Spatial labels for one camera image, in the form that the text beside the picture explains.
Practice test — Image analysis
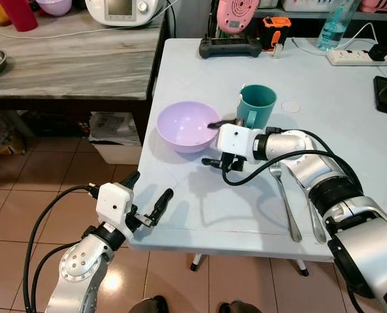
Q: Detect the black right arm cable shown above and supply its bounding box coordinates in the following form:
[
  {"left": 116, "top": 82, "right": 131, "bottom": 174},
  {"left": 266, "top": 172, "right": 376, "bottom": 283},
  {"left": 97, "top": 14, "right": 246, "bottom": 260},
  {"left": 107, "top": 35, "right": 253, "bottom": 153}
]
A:
[{"left": 222, "top": 129, "right": 365, "bottom": 198}]

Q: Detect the yellow printed bag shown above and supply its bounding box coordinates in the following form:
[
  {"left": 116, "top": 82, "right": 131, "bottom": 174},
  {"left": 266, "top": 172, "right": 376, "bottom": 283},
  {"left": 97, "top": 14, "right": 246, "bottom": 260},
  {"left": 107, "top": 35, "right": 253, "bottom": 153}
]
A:
[{"left": 0, "top": 110, "right": 25, "bottom": 157}]

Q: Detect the steel fork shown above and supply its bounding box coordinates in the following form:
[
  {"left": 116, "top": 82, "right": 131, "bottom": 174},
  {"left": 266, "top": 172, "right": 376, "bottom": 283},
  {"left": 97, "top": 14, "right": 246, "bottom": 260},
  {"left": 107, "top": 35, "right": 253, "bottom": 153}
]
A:
[{"left": 269, "top": 162, "right": 303, "bottom": 243}]

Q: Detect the black left robot foot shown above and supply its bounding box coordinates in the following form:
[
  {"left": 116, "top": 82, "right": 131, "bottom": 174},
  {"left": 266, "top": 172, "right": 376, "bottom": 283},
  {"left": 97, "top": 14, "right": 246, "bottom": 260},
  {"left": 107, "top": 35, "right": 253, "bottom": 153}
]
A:
[{"left": 129, "top": 295, "right": 170, "bottom": 313}]

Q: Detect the black power adapter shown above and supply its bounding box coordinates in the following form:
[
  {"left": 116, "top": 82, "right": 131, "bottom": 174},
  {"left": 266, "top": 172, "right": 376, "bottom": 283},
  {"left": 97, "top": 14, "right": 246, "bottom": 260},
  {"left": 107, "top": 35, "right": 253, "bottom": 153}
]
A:
[{"left": 367, "top": 44, "right": 387, "bottom": 63}]

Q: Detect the white round lid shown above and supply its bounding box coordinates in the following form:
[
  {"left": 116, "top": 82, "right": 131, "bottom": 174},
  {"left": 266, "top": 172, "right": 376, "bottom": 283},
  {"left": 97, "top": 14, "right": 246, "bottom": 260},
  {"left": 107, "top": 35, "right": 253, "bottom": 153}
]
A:
[{"left": 281, "top": 99, "right": 302, "bottom": 113}]

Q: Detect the marble top side counter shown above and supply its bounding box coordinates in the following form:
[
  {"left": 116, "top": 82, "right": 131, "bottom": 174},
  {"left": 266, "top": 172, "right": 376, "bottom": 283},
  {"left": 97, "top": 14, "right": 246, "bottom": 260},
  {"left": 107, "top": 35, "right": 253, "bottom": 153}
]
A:
[{"left": 0, "top": 12, "right": 169, "bottom": 143}]

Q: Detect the small purple bowl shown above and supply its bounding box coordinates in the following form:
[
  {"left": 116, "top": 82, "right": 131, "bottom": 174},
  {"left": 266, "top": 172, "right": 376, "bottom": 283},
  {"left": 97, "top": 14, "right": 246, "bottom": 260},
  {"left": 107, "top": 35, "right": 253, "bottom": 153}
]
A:
[{"left": 35, "top": 0, "right": 73, "bottom": 17}]

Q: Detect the black handheld controller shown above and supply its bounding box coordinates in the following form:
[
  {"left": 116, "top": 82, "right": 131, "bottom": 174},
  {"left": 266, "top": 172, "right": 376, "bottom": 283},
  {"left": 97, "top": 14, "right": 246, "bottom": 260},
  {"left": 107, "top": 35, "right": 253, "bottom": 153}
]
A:
[{"left": 199, "top": 36, "right": 264, "bottom": 60}]

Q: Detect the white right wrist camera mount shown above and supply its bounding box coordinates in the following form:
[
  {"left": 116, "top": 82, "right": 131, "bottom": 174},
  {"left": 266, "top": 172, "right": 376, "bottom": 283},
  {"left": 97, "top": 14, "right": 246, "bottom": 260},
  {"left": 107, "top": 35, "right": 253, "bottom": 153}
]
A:
[{"left": 216, "top": 123, "right": 258, "bottom": 160}]

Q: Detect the pink plastic basket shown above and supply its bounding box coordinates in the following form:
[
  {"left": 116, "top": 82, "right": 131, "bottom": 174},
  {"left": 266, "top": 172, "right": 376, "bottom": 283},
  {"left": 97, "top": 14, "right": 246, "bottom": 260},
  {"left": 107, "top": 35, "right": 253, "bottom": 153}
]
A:
[{"left": 359, "top": 0, "right": 387, "bottom": 14}]

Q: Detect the white plastic table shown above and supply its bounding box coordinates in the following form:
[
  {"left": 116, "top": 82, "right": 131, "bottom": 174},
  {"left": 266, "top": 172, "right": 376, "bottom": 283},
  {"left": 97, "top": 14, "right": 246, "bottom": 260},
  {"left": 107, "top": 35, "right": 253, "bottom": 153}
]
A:
[{"left": 129, "top": 38, "right": 387, "bottom": 277}]

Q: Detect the teal plastic cup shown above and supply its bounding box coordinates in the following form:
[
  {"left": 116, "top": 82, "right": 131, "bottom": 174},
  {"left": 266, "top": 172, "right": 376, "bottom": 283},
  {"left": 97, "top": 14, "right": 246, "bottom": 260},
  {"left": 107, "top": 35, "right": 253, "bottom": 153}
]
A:
[{"left": 237, "top": 83, "right": 277, "bottom": 130}]

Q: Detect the red plastic cup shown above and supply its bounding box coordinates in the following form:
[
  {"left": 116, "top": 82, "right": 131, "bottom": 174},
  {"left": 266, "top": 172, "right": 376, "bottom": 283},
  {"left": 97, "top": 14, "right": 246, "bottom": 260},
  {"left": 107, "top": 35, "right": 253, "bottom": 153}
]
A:
[{"left": 0, "top": 0, "right": 39, "bottom": 33}]

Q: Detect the white power strip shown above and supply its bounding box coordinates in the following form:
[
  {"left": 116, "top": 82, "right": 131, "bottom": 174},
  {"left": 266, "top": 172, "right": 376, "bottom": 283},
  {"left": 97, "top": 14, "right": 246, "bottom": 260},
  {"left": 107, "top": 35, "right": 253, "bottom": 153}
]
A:
[{"left": 328, "top": 49, "right": 385, "bottom": 68}]

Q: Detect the black right robot foot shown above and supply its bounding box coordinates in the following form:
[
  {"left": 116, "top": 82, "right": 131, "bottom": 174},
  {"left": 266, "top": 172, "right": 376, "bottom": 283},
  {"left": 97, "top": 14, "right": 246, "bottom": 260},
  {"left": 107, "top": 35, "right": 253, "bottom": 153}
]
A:
[{"left": 217, "top": 299, "right": 263, "bottom": 313}]

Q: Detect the purple plastic bowl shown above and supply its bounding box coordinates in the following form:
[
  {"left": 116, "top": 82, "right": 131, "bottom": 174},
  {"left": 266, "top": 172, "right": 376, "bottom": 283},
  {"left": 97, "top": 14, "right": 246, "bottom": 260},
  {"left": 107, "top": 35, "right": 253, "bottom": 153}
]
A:
[{"left": 157, "top": 101, "right": 222, "bottom": 155}]

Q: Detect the pink round appliance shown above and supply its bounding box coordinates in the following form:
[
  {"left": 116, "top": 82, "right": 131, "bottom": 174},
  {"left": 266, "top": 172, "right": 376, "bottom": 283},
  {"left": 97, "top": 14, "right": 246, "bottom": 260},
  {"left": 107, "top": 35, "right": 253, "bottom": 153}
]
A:
[{"left": 216, "top": 0, "right": 260, "bottom": 35}]

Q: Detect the clear blue water bottle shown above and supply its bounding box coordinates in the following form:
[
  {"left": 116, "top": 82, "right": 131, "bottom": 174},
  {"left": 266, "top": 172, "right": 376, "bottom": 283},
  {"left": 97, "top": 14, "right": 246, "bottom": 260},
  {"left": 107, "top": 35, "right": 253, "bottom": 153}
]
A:
[{"left": 317, "top": 0, "right": 362, "bottom": 52}]

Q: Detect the black robot foot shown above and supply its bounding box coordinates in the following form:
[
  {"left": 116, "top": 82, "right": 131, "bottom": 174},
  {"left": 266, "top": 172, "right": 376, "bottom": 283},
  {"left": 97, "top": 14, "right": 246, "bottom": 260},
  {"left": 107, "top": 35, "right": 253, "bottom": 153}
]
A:
[
  {"left": 129, "top": 295, "right": 170, "bottom": 313},
  {"left": 217, "top": 299, "right": 263, "bottom": 313}
]

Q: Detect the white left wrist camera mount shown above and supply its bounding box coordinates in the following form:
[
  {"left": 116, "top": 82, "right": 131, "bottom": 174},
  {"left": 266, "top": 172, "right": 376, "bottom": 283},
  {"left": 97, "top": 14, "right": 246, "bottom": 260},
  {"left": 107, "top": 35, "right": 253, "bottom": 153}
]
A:
[{"left": 95, "top": 182, "right": 137, "bottom": 226}]

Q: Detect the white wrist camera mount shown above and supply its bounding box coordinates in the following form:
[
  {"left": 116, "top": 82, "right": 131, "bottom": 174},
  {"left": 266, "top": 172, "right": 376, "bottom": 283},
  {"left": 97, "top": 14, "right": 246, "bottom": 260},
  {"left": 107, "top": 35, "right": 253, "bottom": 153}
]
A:
[
  {"left": 95, "top": 182, "right": 137, "bottom": 226},
  {"left": 216, "top": 123, "right": 258, "bottom": 160}
]

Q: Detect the steel spoon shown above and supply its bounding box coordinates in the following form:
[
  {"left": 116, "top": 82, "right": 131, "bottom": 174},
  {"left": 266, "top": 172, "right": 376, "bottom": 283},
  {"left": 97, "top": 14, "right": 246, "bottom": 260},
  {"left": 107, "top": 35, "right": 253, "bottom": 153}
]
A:
[{"left": 296, "top": 175, "right": 328, "bottom": 245}]

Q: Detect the white rice cooker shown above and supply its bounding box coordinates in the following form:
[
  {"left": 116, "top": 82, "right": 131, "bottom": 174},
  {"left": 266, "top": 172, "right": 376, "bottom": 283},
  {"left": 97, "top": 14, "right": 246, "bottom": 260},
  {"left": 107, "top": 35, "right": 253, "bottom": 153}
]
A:
[{"left": 85, "top": 0, "right": 162, "bottom": 27}]

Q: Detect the white plastic basket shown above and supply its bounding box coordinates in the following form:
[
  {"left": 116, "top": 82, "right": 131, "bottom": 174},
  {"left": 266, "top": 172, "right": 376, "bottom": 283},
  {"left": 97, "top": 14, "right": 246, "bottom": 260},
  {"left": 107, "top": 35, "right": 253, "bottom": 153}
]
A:
[{"left": 283, "top": 0, "right": 352, "bottom": 13}]

